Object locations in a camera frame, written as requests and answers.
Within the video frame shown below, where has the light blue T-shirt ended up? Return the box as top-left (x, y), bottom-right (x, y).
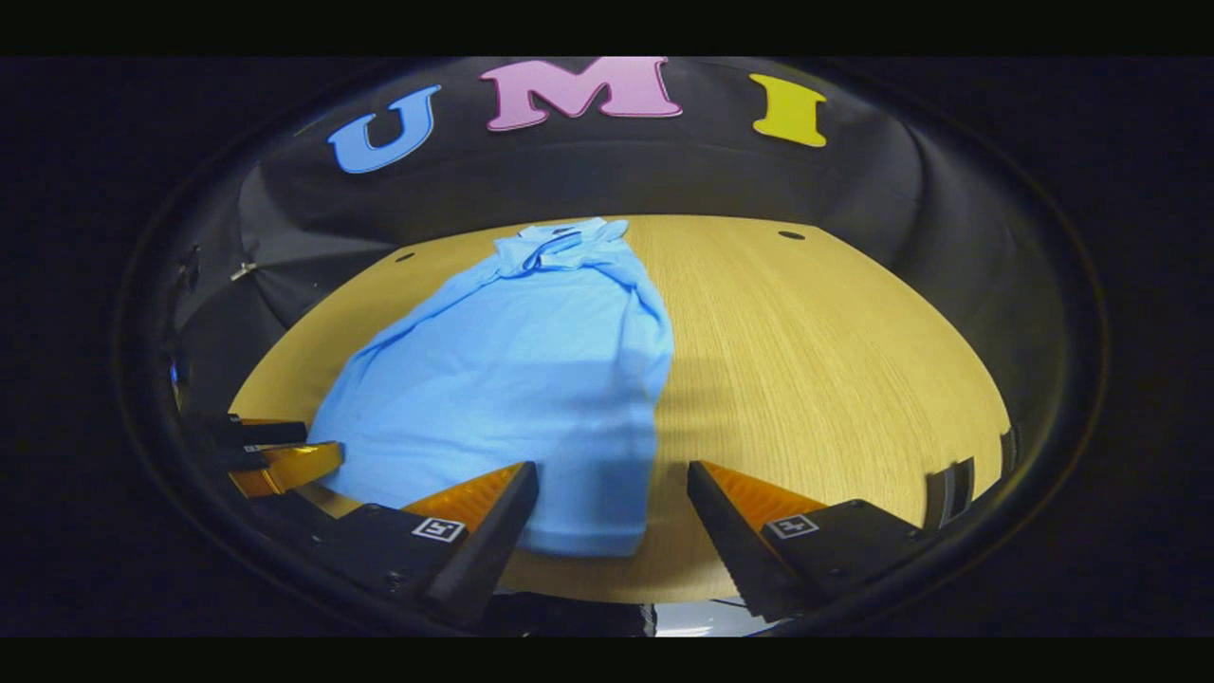
top-left (308, 217), bottom-right (676, 558)

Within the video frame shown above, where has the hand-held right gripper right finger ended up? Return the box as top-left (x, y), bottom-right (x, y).
top-left (687, 460), bottom-right (935, 624)

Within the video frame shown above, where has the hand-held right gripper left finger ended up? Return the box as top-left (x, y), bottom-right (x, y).
top-left (308, 461), bottom-right (542, 627)

